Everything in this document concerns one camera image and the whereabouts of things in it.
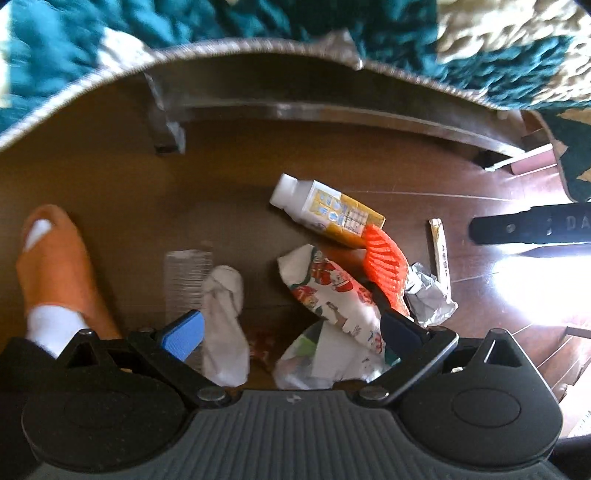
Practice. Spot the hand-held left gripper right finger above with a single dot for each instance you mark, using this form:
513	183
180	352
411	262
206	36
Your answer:
399	330

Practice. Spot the person's white sock foot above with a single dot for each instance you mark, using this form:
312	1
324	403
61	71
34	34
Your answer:
51	327

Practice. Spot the white bottle yellow label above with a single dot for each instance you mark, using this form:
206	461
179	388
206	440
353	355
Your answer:
314	207

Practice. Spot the paper chopstick wrapper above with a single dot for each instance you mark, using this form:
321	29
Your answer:
441	254

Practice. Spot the orange slipper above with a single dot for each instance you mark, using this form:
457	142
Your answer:
60	272

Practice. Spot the wooden bed frame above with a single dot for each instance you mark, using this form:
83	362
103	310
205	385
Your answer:
323	115

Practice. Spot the white sock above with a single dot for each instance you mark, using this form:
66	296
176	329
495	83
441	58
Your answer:
221	332

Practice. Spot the teal and cream blanket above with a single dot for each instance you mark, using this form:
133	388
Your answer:
231	18

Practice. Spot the person's dark trouser leg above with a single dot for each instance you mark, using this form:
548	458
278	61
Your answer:
18	374

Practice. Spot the dark printed packet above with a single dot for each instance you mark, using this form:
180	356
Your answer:
184	281

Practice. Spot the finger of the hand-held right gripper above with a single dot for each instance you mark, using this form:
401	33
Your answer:
531	226

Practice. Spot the white plastic bag green print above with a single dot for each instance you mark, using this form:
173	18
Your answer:
314	364

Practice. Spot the red printed plastic bag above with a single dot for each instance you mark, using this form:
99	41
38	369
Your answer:
332	295

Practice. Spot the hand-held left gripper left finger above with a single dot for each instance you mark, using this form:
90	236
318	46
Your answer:
184	333

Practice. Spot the grey wrapper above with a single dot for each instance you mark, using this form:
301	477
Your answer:
429	300

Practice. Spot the orange plastic comb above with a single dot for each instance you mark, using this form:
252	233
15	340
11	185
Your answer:
383	258

